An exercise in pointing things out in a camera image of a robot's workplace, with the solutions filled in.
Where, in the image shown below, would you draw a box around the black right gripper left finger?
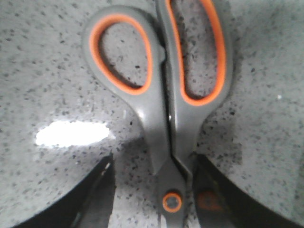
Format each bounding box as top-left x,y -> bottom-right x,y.
15,154 -> 115,228

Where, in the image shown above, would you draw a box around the grey orange scissors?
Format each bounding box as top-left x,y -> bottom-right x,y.
83,0 -> 233,228

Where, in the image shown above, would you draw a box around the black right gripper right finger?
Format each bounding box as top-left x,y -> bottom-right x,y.
193,155 -> 299,228

